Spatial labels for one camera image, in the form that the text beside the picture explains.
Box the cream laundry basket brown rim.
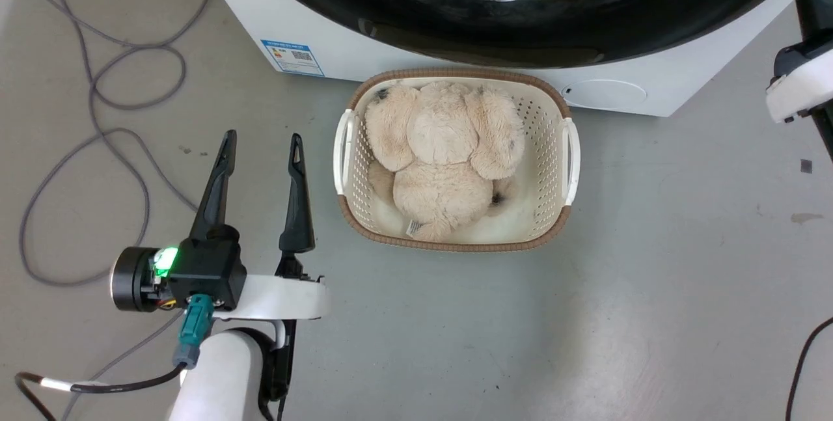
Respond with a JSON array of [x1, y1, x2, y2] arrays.
[[333, 68, 581, 253]]

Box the round white filter cover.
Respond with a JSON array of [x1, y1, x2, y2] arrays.
[[561, 79, 649, 110]]

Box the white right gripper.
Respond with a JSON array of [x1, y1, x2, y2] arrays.
[[766, 0, 833, 124]]

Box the black glass washing machine door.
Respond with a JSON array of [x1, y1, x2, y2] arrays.
[[234, 0, 795, 69]]

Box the black cable with teal connector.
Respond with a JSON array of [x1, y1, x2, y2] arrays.
[[14, 293, 215, 421]]

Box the blue white label sticker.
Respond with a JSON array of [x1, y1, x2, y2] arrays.
[[260, 39, 325, 78]]

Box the thin black cable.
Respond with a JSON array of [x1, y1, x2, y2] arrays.
[[785, 316, 833, 421]]

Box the white washing machine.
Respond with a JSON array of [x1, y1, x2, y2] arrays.
[[192, 0, 798, 118]]

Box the grey floor cable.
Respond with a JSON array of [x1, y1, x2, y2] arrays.
[[13, 0, 215, 421]]

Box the beige plush toy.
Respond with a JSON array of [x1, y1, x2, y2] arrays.
[[363, 81, 526, 243]]

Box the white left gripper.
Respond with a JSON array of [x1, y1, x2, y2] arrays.
[[111, 129, 331, 321]]

